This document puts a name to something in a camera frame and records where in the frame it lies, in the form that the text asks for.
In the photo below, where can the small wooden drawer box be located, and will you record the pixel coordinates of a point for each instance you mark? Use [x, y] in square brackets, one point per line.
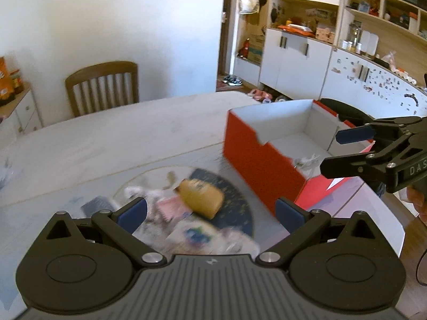
[325, 34]

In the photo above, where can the tall glass jar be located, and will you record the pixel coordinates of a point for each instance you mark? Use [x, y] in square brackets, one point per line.
[355, 33]

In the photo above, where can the pair of dark sneakers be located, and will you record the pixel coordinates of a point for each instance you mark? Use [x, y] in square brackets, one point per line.
[232, 80]

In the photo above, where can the white lower cabinet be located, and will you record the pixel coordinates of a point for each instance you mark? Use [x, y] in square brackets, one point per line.
[293, 66]

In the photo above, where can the hanging white tote bag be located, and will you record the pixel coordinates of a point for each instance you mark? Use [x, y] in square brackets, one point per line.
[248, 4]

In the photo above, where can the round bun packet blue print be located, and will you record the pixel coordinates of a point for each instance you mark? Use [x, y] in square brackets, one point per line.
[195, 235]

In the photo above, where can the orange snack box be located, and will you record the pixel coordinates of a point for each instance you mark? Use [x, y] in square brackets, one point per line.
[5, 83]

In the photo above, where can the wooden chair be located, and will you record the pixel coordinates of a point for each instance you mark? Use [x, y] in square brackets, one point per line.
[100, 88]

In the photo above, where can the wooden wall shelf unit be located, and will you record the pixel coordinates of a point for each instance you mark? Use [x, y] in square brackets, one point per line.
[390, 10]

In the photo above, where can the white sideboard wooden top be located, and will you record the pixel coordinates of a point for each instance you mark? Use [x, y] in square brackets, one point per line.
[23, 113]

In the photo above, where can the silver printed wrapper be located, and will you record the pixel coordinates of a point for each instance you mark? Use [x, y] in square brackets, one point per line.
[141, 195]

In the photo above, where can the red cardboard box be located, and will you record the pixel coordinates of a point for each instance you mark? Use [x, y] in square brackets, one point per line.
[253, 160]

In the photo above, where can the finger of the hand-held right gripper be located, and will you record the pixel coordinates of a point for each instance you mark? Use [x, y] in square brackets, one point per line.
[353, 134]
[343, 166]

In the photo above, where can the stacked cardboard boxes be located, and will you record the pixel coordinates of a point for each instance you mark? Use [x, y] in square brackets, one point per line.
[257, 50]

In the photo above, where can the red bottle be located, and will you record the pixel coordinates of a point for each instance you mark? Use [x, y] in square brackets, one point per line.
[246, 48]

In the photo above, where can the curved white cabinet with stickers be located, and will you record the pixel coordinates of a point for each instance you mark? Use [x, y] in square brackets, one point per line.
[383, 86]

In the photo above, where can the brown wooden door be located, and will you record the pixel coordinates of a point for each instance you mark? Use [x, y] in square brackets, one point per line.
[228, 46]

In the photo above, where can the person's right hand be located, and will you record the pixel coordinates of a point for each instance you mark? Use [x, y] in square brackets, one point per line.
[418, 201]

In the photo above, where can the orange packet on counter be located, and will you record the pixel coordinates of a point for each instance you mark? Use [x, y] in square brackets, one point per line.
[295, 29]

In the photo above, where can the clear wrapper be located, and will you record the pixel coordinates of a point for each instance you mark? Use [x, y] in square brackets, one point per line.
[307, 161]

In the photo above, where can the pink striped packet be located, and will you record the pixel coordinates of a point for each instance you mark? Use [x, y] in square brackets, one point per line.
[170, 208]

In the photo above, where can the white desktop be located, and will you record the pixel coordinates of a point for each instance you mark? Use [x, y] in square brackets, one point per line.
[133, 123]

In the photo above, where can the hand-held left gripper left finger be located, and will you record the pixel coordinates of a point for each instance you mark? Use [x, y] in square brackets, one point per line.
[133, 211]

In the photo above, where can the orange squishy toy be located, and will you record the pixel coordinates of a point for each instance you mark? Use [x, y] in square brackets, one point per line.
[200, 198]

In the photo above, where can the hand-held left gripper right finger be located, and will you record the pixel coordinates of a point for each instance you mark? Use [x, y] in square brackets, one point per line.
[289, 211]

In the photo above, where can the pair of pink slippers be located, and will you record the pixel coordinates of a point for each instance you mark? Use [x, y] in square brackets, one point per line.
[260, 95]

